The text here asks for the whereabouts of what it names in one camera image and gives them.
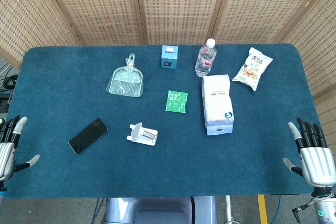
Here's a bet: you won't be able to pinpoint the white green snack bag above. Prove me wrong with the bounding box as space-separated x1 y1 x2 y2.
232 47 274 92

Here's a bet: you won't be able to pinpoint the yellow floor tape strip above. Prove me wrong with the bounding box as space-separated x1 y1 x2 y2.
257 194 268 224

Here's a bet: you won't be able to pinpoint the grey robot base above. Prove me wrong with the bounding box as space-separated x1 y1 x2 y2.
104 196 218 224

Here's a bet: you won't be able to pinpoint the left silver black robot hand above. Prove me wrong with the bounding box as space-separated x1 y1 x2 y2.
0 115 40 183

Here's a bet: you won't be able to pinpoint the blue speaker box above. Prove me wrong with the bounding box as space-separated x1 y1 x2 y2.
160 45 179 69

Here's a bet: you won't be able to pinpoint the green sachet packet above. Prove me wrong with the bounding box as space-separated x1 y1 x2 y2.
165 90 189 114

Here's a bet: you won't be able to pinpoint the black smartphone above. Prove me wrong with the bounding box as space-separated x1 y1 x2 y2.
68 118 109 156

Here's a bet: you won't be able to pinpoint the woven bamboo folding screen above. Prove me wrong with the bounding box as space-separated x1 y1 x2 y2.
0 0 336 141

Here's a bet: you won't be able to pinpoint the blue cable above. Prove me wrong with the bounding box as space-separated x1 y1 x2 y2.
270 195 284 224

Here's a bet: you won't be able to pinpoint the black floor cables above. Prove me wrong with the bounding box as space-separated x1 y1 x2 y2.
0 61 19 91

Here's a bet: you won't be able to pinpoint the white pole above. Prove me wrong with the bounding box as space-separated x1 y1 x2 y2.
225 195 235 224

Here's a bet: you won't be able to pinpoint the white flour bag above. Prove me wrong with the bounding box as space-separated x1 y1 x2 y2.
201 74 234 136

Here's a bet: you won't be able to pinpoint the green dustpan in plastic bag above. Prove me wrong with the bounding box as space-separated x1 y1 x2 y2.
106 53 144 98

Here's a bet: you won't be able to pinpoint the clear plastic water bottle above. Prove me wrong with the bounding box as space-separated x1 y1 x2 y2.
194 38 217 78

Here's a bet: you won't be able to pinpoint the white phone stand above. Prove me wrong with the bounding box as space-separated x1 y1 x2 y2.
126 122 159 147

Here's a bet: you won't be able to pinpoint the blue carpet table mat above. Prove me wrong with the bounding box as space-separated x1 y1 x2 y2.
5 43 328 199

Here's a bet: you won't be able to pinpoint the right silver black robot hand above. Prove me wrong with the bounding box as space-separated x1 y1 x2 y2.
282 117 336 189

